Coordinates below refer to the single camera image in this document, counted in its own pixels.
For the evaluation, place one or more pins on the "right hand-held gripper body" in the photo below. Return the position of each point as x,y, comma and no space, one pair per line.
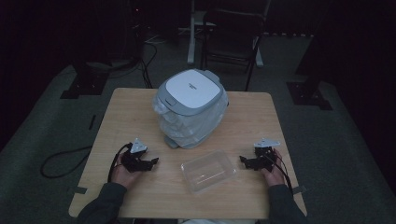
265,154

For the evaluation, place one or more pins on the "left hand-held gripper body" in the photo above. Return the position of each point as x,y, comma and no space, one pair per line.
134,157

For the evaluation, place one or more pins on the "clear plastic food container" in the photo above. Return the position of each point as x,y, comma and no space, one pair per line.
208,171

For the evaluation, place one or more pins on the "clear plastic trash bag liner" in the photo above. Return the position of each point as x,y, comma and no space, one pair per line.
190,127

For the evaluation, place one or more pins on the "white grey lidded trash can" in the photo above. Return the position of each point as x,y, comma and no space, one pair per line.
191,88

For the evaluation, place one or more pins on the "person's left hand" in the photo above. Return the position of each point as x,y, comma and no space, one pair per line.
124,175

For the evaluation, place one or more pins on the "person's right hand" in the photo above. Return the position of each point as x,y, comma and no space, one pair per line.
275,175

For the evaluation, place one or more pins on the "grey tape piece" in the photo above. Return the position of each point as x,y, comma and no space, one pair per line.
299,189
79,190

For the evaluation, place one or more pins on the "black tape strip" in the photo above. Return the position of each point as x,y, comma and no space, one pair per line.
92,122

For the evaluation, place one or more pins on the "black folding chair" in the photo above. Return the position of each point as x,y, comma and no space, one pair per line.
232,37

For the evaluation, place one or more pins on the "white metal desk leg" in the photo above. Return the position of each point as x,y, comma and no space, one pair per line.
191,37

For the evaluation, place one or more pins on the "black stand base plate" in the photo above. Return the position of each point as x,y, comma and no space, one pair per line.
306,95
85,85

